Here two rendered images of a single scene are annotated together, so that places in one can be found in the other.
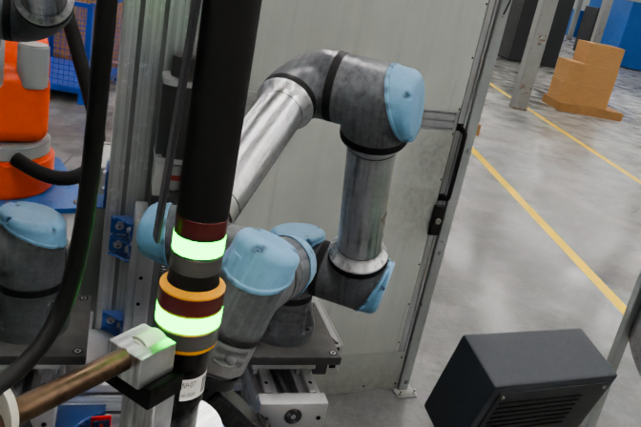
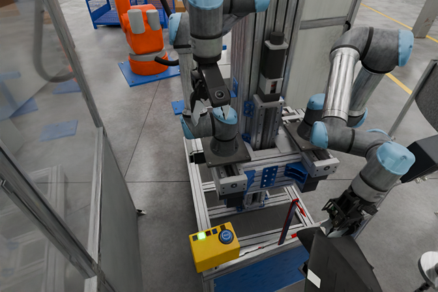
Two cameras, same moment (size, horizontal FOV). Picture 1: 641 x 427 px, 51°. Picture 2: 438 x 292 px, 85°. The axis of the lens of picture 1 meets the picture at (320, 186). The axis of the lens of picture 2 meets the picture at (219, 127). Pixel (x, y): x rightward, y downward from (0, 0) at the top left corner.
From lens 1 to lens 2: 49 cm
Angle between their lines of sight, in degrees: 21
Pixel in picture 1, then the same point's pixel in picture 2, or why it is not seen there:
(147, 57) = (257, 36)
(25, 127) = (156, 45)
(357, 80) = (383, 42)
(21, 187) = (160, 68)
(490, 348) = (427, 145)
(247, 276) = (397, 169)
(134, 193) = (252, 92)
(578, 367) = not seen: outside the picture
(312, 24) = not seen: outside the picture
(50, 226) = (233, 116)
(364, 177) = (371, 81)
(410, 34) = not seen: outside the picture
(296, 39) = not seen: outside the picture
